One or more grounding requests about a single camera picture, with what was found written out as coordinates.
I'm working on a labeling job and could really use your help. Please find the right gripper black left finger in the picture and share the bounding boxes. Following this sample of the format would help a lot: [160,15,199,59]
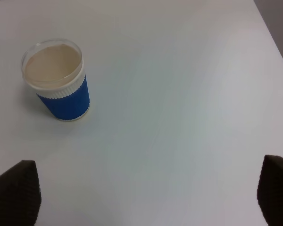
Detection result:
[0,160,42,226]

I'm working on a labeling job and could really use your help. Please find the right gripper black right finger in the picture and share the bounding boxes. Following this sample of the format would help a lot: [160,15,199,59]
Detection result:
[257,155,283,226]

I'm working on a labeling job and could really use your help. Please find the blue sleeved paper cup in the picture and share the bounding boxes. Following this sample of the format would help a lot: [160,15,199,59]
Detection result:
[21,39,90,121]

